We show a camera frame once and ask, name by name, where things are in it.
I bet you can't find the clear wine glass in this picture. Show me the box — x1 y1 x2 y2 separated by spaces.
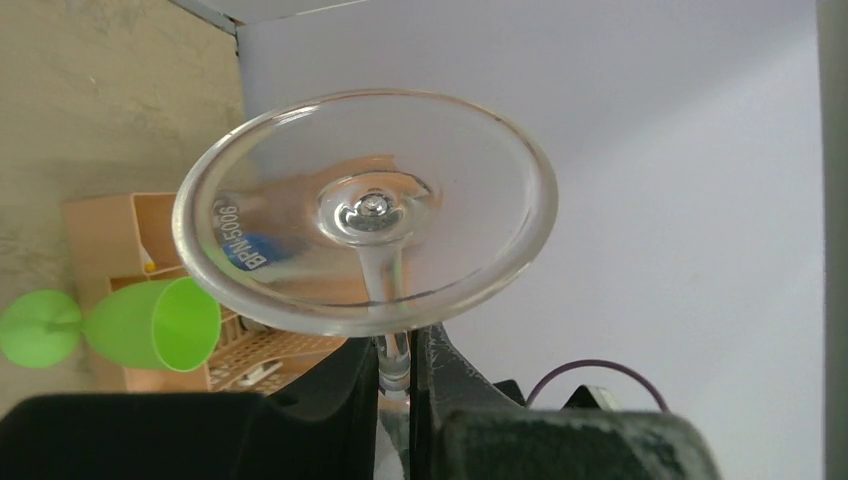
171 89 558 398

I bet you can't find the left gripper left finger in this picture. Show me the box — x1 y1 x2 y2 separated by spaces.
1 339 377 479

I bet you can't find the green plastic goblet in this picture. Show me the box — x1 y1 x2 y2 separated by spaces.
1 277 221 372

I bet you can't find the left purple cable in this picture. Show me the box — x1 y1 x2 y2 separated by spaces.
526 359 670 413

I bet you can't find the peach plastic organizer basket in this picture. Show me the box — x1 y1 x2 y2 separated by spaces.
62 193 344 394

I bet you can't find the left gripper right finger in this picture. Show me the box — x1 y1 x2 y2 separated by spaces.
410 325 721 479

